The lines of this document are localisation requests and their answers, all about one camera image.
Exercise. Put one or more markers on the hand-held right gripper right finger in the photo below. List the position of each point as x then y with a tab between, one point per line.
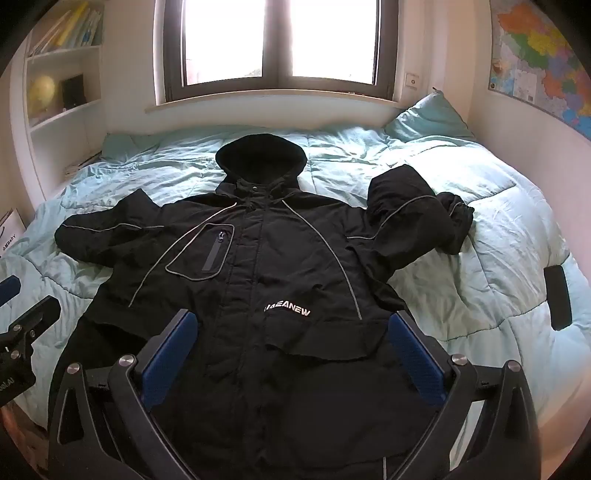
415	364

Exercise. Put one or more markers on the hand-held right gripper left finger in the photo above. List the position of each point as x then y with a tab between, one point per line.
168	364

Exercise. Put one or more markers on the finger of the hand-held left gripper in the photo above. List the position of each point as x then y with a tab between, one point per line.
34	318
8	290

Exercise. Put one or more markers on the black hooded jacket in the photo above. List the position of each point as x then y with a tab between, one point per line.
277	258

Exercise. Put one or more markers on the white printed box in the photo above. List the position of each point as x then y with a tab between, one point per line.
11	230

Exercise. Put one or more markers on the light blue comforter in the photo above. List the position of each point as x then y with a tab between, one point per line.
485	230

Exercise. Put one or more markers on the black rectangular device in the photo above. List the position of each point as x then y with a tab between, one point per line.
557	297

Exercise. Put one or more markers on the white bookshelf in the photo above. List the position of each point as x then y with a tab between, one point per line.
69	115

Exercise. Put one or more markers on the yellow globe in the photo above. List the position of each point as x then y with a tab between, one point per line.
41	93

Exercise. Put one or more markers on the black box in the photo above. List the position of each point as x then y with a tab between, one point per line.
73	90

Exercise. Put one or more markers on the light blue pillow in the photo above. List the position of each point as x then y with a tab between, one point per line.
429	117

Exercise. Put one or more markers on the row of books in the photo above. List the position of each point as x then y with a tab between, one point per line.
69	25

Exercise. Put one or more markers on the dark framed window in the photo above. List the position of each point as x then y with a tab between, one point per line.
277	41

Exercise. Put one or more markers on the white wall switch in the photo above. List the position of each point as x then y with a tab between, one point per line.
412	80

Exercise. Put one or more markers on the colourful wall map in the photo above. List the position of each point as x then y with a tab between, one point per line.
540	60

